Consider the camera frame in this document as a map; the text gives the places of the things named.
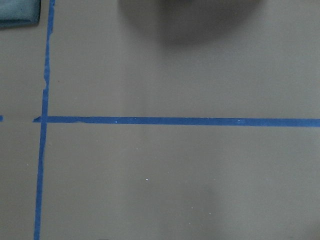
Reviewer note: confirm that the grey folded cloth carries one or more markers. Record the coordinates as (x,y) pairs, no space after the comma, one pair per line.
(17,13)

